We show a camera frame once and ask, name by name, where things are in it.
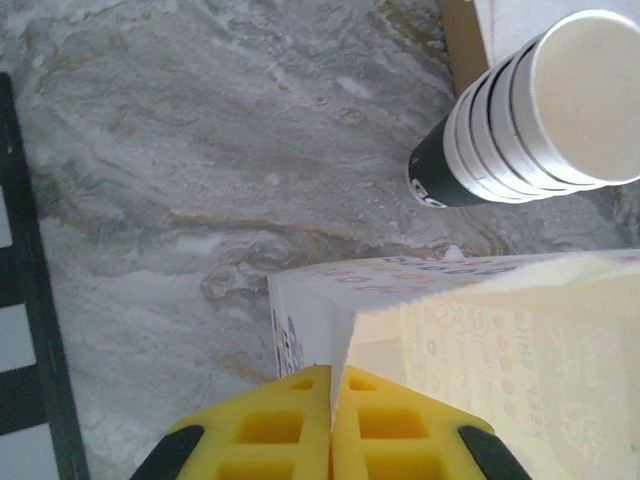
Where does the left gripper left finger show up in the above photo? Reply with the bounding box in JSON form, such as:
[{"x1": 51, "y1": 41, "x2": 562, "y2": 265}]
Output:
[{"x1": 128, "y1": 364, "x2": 334, "y2": 480}]

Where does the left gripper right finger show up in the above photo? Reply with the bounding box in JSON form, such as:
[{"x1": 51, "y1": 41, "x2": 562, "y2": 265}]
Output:
[{"x1": 331, "y1": 364, "x2": 527, "y2": 480}]

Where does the white printed paper gift bag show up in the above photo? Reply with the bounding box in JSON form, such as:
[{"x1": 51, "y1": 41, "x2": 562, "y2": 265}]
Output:
[{"x1": 267, "y1": 249, "x2": 640, "y2": 480}]

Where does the black grey chessboard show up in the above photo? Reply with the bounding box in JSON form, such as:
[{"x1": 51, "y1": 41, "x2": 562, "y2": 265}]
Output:
[{"x1": 0, "y1": 72, "x2": 92, "y2": 480}]

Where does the stack of paper cups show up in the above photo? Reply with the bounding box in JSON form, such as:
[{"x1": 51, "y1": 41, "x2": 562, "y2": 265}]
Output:
[{"x1": 403, "y1": 8, "x2": 640, "y2": 209}]

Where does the white napkin stack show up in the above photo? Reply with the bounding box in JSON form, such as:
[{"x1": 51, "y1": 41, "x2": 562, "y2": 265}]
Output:
[{"x1": 472, "y1": 0, "x2": 640, "y2": 69}]

